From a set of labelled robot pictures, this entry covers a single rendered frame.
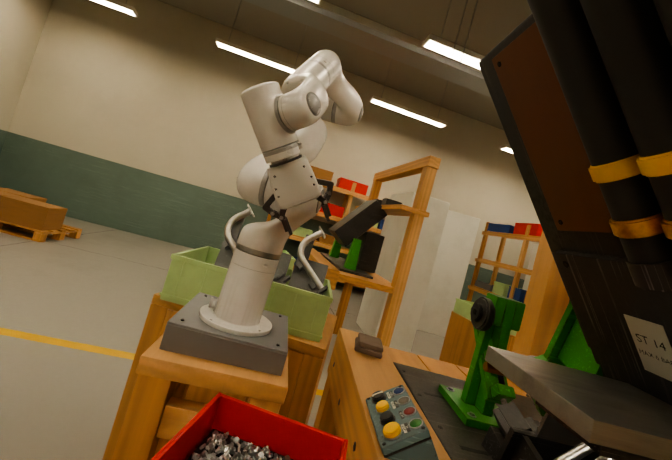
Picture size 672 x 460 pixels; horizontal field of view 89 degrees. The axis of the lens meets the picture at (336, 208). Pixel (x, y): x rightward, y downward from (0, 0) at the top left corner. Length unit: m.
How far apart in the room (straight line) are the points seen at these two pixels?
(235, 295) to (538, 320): 0.96
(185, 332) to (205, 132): 6.97
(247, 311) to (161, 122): 7.17
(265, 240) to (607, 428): 0.71
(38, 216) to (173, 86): 3.67
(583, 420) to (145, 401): 0.78
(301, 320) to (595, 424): 1.09
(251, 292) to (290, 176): 0.32
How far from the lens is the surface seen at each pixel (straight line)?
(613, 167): 0.39
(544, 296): 1.34
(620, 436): 0.39
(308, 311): 1.34
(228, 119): 7.72
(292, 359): 1.36
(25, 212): 5.87
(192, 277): 1.39
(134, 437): 0.96
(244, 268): 0.89
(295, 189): 0.76
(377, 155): 7.92
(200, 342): 0.89
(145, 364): 0.89
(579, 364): 0.67
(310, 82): 0.75
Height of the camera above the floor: 1.22
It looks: 3 degrees up
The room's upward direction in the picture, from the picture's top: 16 degrees clockwise
